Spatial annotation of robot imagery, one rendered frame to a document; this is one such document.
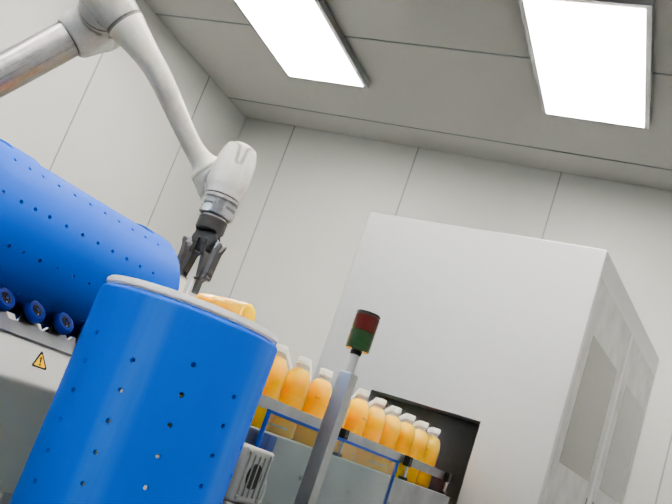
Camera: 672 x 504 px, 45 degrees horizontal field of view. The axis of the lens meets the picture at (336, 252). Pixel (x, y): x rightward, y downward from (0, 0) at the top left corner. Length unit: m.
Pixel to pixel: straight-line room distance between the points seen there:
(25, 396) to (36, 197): 0.37
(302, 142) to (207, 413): 5.98
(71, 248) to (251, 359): 0.54
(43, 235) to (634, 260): 5.00
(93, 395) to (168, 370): 0.11
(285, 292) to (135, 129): 1.71
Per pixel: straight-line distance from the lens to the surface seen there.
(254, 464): 1.83
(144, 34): 2.19
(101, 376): 1.17
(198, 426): 1.15
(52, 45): 2.33
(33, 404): 1.66
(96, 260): 1.65
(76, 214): 1.62
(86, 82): 5.80
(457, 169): 6.52
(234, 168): 2.10
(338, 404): 2.04
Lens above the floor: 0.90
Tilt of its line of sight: 13 degrees up
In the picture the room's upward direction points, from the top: 20 degrees clockwise
